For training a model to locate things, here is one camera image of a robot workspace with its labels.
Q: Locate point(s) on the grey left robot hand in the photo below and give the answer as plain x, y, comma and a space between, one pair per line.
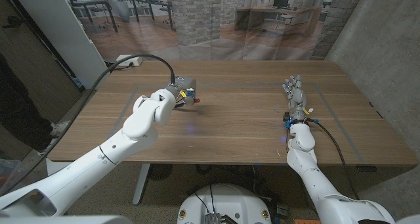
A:
187, 86

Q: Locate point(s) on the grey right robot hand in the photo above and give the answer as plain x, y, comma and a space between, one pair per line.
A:
297, 97

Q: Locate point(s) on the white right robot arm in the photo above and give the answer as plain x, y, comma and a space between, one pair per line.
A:
305, 158

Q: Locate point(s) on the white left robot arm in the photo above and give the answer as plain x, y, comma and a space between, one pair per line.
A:
98, 161

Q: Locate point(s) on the white power strip box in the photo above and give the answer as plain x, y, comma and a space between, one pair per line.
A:
133, 61

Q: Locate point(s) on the printed office backdrop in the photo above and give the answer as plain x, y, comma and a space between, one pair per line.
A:
197, 20

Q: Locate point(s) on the black round floor fan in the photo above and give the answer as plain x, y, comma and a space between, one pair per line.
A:
160, 171

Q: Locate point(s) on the black flat floor plate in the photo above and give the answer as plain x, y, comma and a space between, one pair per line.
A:
365, 169

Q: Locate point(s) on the white table leg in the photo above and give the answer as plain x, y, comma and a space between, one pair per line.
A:
141, 184

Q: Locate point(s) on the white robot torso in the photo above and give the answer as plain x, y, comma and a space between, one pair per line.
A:
226, 201

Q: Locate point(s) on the orange flat object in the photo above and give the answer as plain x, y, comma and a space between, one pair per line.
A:
308, 221

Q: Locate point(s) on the white leaning board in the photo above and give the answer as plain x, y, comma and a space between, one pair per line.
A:
65, 30

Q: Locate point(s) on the person in dark trousers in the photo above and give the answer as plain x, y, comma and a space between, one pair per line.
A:
16, 119

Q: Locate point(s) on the clear plastic bin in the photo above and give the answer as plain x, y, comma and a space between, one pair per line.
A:
8, 174

